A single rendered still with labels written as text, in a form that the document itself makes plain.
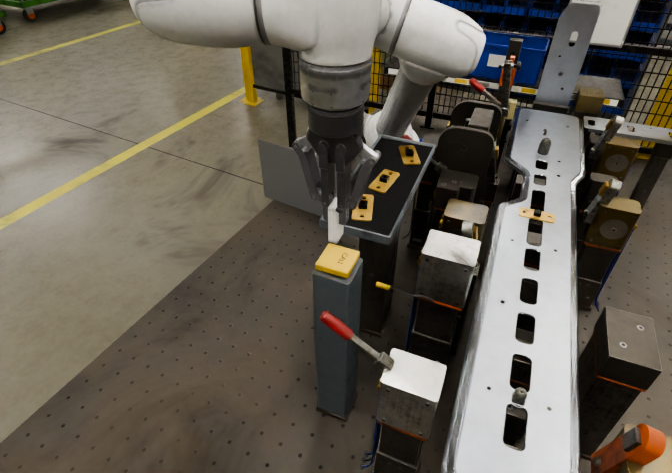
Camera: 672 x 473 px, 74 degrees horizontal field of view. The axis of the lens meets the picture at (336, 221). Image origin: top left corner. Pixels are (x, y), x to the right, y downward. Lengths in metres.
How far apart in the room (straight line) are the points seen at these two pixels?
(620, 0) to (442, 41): 1.11
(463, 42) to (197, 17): 0.65
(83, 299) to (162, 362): 1.36
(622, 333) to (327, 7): 0.74
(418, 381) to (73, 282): 2.20
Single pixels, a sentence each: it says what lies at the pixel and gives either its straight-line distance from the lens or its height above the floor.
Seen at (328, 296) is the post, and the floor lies 1.10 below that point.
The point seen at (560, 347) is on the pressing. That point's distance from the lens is 0.93.
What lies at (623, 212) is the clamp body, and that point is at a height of 1.04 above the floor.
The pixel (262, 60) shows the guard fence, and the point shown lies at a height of 0.40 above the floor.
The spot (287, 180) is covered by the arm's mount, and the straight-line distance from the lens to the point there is 1.60.
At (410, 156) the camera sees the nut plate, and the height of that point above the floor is 1.16.
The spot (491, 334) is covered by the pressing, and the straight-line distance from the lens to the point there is 0.90.
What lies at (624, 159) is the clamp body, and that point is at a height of 1.00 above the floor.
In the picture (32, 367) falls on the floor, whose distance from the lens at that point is 2.40.
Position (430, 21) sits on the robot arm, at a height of 1.42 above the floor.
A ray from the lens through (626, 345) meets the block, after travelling 0.95.
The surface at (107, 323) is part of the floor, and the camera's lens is 2.40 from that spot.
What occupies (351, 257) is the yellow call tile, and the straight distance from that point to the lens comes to 0.76.
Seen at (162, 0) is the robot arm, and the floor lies 1.57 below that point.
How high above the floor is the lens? 1.68
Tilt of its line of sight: 38 degrees down
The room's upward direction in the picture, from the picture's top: straight up
